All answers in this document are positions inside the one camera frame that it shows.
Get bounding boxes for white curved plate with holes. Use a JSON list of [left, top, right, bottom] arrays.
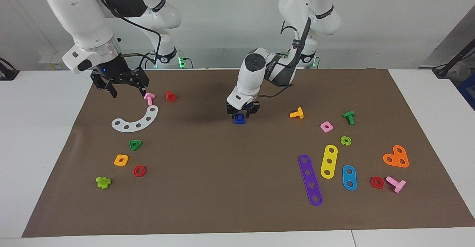
[[111, 105, 159, 133]]

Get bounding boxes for white power strip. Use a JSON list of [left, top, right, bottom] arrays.
[[39, 52, 75, 70]]

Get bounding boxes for brown table mat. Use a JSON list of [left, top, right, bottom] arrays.
[[22, 68, 475, 238]]

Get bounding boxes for purple four-hole plate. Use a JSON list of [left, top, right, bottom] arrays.
[[298, 154, 324, 207]]

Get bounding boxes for yellow three-hole plate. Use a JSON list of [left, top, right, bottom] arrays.
[[320, 144, 339, 179]]

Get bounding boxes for black clamp device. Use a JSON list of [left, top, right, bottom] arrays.
[[0, 58, 20, 81]]

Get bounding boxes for blue two-hole plate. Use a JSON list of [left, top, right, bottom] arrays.
[[342, 165, 358, 191]]

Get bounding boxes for orange heart-shaped plate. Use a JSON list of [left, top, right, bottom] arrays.
[[383, 145, 410, 168]]

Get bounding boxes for black stand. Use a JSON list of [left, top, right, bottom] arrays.
[[432, 46, 475, 78]]

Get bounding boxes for blue crate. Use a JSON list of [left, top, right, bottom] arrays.
[[456, 72, 475, 111]]

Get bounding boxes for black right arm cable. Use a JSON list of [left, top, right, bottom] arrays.
[[97, 0, 162, 69]]

